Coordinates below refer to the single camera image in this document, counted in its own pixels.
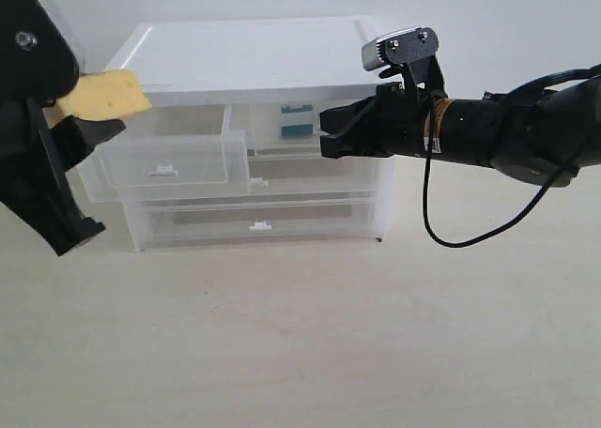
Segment black right camera cable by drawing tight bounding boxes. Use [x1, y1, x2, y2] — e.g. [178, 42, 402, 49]
[422, 66, 601, 249]

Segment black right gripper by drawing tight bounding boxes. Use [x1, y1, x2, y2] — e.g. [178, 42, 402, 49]
[319, 83, 446, 159]

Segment wide clear drawer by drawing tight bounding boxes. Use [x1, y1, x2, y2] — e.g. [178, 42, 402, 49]
[123, 197, 388, 252]
[107, 155, 393, 201]

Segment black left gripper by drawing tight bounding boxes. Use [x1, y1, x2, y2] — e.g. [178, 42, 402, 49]
[1, 0, 126, 255]

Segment yellow cheese block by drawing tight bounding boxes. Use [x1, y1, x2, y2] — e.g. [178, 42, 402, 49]
[43, 69, 152, 128]

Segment middle wide clear drawer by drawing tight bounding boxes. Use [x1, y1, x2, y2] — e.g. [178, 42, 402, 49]
[107, 155, 393, 201]

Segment bottom wide clear drawer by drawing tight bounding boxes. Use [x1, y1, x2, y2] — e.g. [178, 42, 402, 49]
[123, 197, 388, 252]

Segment white plastic drawer cabinet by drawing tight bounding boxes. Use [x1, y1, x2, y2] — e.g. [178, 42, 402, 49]
[102, 14, 400, 253]

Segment white bottle teal label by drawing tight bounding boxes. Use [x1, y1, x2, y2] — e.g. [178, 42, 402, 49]
[279, 104, 315, 139]

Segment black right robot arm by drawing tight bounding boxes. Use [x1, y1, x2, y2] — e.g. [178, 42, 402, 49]
[319, 67, 600, 188]

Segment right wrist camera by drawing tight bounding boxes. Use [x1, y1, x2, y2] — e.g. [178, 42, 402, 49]
[362, 27, 439, 71]

